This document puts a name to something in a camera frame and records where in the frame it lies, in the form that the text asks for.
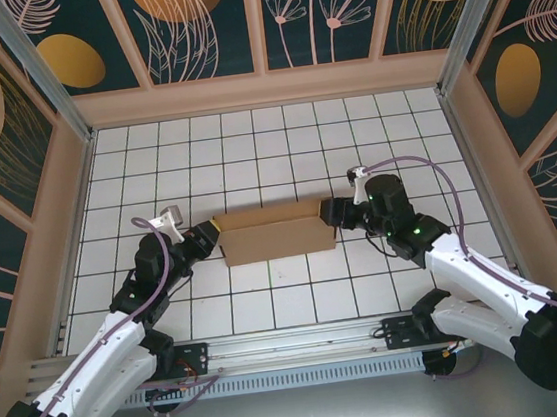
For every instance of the brown cardboard box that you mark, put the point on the brown cardboard box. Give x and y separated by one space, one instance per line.
276 234

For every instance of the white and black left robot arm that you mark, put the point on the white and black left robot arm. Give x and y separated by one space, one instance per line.
99 360

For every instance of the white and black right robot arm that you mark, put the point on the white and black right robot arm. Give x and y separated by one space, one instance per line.
499 294

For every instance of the yellow power connector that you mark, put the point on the yellow power connector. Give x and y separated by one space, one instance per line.
449 351

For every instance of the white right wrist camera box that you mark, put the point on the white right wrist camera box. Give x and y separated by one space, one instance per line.
358 184

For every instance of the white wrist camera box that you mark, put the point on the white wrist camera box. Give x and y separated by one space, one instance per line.
358 184
172 221

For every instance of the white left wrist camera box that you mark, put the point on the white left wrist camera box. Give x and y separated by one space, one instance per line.
172 221

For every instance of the thin aluminium side rail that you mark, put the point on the thin aluminium side rail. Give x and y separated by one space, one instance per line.
74 244
464 147

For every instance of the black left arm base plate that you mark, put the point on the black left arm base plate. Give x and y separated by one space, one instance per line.
192 356

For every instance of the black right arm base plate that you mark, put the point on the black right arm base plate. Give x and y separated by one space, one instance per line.
398 333

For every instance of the aluminium mounting rail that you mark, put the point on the aluminium mounting rail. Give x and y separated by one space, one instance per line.
294 342

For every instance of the aluminium frame post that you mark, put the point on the aluminium frame post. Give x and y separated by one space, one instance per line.
469 20
49 78

